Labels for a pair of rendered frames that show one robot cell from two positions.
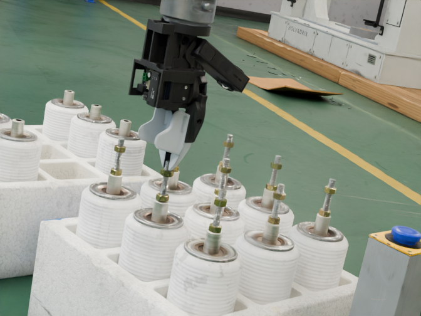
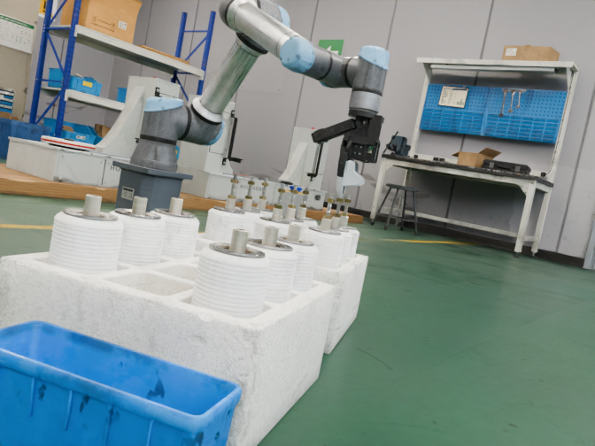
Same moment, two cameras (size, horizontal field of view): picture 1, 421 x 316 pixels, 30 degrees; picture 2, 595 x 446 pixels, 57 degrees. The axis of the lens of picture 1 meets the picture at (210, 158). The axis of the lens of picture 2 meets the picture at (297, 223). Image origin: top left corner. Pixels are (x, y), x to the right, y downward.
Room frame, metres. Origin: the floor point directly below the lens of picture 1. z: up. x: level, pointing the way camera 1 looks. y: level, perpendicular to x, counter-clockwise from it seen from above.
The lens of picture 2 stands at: (1.88, 1.17, 0.37)
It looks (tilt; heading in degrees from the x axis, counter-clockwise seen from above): 5 degrees down; 239
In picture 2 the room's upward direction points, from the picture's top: 11 degrees clockwise
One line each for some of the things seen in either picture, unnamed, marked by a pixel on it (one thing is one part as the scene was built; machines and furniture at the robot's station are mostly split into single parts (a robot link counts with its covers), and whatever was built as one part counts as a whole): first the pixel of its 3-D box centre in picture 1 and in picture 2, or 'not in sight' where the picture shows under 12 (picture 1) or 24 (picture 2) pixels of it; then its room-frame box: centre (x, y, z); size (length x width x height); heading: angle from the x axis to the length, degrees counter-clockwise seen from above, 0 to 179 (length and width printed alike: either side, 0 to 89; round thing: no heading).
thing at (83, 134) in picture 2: not in sight; (69, 131); (1.00, -5.38, 0.36); 0.50 x 0.38 x 0.21; 114
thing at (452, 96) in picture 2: not in sight; (453, 96); (-2.58, -3.38, 1.54); 0.32 x 0.02 x 0.25; 112
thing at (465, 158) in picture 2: not in sight; (475, 158); (-2.57, -2.88, 0.87); 0.40 x 0.30 x 0.23; 98
